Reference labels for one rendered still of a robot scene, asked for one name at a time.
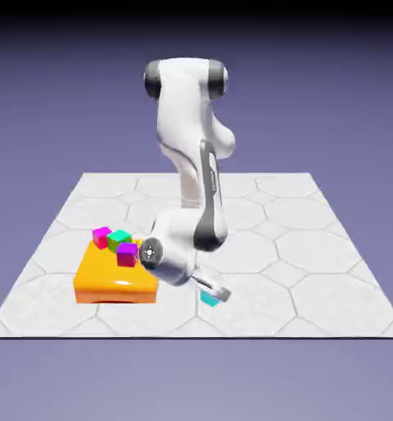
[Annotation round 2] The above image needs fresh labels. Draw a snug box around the small green cube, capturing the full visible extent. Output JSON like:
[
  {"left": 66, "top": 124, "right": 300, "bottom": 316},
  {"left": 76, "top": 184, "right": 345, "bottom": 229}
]
[{"left": 106, "top": 229, "right": 133, "bottom": 254}]

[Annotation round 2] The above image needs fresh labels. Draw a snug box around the small magenta cube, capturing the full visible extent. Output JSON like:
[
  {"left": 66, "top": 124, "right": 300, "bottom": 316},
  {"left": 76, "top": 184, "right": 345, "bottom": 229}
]
[{"left": 91, "top": 225, "right": 113, "bottom": 250}]

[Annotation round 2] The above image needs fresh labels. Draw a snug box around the small purple cube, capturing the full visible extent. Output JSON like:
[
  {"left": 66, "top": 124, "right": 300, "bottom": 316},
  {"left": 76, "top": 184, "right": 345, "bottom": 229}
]
[{"left": 116, "top": 242, "right": 140, "bottom": 268}]

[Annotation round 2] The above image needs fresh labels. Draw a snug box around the large orange box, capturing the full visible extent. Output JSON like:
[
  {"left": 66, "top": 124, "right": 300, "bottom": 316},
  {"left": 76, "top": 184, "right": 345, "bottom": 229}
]
[{"left": 73, "top": 238, "right": 160, "bottom": 305}]

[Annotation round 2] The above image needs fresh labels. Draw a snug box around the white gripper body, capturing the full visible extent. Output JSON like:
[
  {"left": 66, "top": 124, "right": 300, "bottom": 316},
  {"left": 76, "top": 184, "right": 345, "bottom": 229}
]
[{"left": 192, "top": 266, "right": 233, "bottom": 303}]

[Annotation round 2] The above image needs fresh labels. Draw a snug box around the small cyan cube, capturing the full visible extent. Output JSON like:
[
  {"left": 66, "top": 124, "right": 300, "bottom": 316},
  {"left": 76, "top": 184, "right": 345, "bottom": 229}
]
[{"left": 200, "top": 289, "right": 224, "bottom": 308}]

